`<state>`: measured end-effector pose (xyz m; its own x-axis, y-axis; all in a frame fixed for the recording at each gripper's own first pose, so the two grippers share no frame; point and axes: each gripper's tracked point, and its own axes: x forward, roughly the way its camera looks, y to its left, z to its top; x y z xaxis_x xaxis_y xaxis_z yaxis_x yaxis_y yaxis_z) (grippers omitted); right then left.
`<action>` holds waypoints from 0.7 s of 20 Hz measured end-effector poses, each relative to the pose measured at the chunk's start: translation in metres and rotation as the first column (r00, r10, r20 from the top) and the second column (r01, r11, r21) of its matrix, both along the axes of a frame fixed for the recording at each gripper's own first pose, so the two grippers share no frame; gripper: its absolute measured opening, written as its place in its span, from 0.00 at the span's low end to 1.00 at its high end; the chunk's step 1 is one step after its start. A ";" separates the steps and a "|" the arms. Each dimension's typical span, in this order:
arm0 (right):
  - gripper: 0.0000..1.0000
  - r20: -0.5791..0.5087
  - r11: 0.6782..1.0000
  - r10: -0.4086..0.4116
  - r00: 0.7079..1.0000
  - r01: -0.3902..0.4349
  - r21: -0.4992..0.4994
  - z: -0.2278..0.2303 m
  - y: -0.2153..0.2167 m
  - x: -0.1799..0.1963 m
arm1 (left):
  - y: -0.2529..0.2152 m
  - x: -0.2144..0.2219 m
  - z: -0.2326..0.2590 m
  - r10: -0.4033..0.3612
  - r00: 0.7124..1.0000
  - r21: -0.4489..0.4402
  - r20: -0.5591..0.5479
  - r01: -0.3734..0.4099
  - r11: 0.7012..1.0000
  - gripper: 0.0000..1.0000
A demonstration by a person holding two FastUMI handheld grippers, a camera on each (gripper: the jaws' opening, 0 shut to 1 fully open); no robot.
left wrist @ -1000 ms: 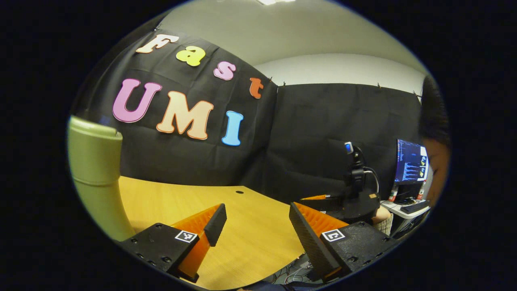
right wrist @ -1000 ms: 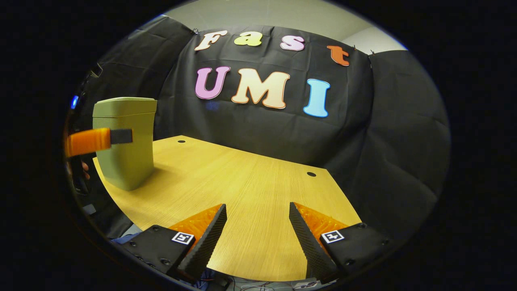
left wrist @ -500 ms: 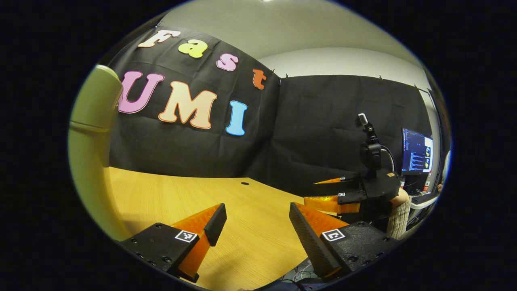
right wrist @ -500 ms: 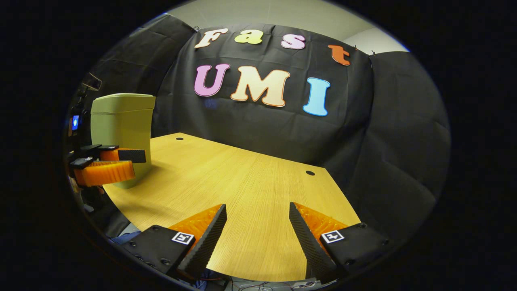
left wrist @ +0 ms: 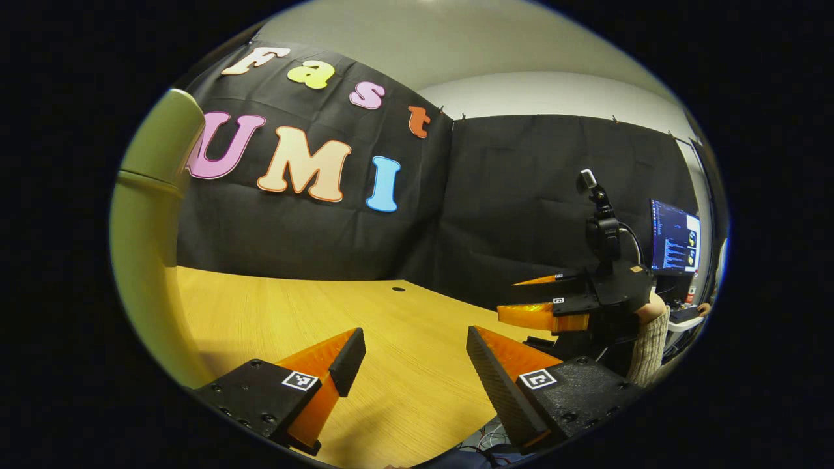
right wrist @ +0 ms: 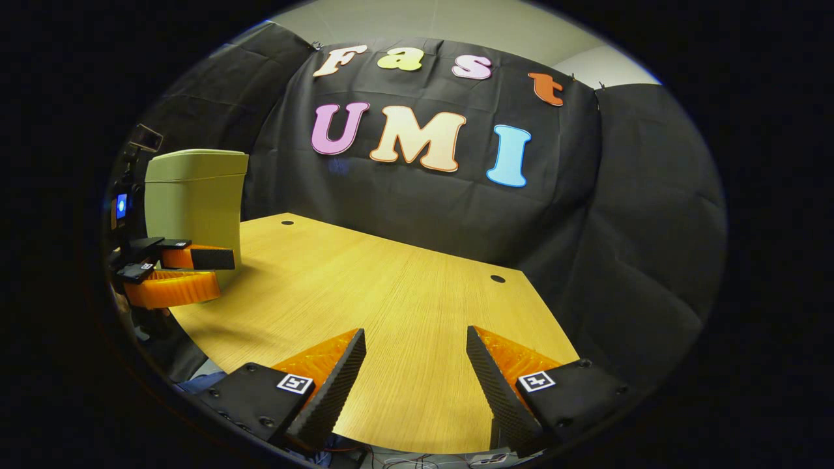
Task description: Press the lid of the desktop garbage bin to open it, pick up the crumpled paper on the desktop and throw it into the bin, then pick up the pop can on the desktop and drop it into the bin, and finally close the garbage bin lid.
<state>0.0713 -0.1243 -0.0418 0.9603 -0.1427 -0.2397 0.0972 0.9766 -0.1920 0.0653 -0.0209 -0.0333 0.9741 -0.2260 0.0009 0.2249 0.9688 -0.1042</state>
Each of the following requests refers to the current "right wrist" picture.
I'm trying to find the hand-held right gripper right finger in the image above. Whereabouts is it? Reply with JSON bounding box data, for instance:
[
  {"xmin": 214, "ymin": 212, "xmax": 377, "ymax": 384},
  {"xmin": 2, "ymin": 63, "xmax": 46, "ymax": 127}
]
[{"xmin": 466, "ymin": 326, "xmax": 636, "ymax": 457}]

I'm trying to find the wooden desktop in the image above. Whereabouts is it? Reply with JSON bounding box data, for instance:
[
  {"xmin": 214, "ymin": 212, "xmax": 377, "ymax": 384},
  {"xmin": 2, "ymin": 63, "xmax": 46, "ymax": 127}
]
[{"xmin": 171, "ymin": 212, "xmax": 581, "ymax": 455}]

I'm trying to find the person's blue trouser leg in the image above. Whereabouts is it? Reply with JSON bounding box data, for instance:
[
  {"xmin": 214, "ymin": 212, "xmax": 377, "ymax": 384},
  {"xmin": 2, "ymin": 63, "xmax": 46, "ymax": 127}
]
[{"xmin": 175, "ymin": 371, "xmax": 225, "ymax": 395}]

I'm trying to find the black backdrop cloth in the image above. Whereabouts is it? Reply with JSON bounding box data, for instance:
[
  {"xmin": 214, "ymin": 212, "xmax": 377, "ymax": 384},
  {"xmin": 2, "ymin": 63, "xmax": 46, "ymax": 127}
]
[{"xmin": 140, "ymin": 20, "xmax": 727, "ymax": 391}]

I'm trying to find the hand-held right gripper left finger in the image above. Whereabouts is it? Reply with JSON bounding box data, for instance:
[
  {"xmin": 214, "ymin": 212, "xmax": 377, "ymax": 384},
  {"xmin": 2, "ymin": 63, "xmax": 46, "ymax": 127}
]
[{"xmin": 195, "ymin": 328, "xmax": 367, "ymax": 454}]

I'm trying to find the green desktop garbage bin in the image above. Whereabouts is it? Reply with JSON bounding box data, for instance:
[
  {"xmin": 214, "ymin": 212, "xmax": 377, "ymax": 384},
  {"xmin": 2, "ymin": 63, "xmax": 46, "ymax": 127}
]
[{"xmin": 145, "ymin": 149, "xmax": 250, "ymax": 291}]

